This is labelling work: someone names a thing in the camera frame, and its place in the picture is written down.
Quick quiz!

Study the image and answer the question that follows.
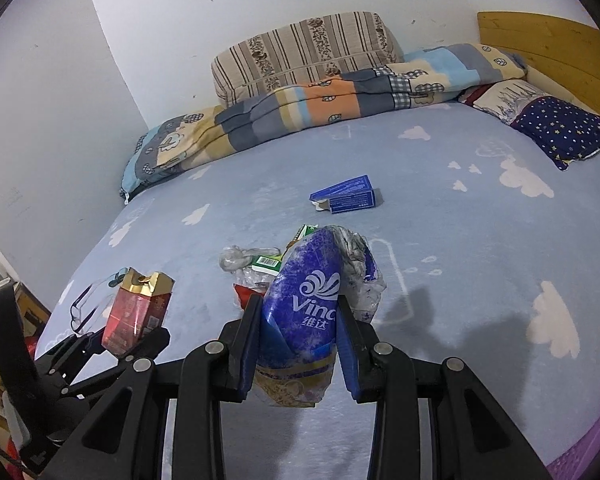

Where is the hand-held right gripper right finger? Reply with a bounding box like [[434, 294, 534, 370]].
[[334, 294, 553, 480]]

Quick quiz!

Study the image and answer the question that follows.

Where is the red torn cardboard strip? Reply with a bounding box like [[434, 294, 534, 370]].
[[232, 282, 253, 311]]

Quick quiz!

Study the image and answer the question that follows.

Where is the wooden headboard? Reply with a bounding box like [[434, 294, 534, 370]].
[[476, 11, 600, 153]]

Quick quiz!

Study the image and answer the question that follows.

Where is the blue cardboard box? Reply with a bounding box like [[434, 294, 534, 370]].
[[309, 175, 383, 215]]

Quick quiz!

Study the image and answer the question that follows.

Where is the patchwork quilt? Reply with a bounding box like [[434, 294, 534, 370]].
[[120, 42, 528, 203]]

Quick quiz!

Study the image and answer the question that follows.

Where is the blue cloud-print blanket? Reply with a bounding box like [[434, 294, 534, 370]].
[[35, 100, 600, 480]]

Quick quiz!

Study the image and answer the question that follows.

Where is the wooden cabinet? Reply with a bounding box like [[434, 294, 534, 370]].
[[10, 280, 53, 341]]

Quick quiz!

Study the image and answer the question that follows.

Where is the navy star-print pillow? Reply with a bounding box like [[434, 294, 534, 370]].
[[510, 96, 600, 171]]

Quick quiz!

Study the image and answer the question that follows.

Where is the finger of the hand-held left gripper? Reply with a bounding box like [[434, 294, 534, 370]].
[[62, 326, 172, 402], [34, 330, 110, 386]]

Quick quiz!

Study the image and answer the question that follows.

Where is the blue tissue packet wrapper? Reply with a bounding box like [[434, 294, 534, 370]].
[[252, 225, 388, 408]]

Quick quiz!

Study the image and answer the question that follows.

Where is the red gold cigarette pack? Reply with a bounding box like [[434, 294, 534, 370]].
[[101, 266, 176, 357]]

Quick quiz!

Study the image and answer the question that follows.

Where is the striped floral pillow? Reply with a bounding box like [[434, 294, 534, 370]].
[[211, 10, 406, 108]]

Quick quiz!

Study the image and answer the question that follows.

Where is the clear plastic wrapper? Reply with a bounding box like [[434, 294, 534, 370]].
[[219, 245, 283, 306]]

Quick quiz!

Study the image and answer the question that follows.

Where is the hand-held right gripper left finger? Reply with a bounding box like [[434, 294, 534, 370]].
[[65, 294, 265, 480]]

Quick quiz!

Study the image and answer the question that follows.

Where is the white printed pillow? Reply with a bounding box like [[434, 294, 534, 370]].
[[457, 79, 553, 126]]

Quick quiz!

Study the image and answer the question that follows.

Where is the small carton with barcode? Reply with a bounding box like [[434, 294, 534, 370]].
[[245, 222, 326, 286]]

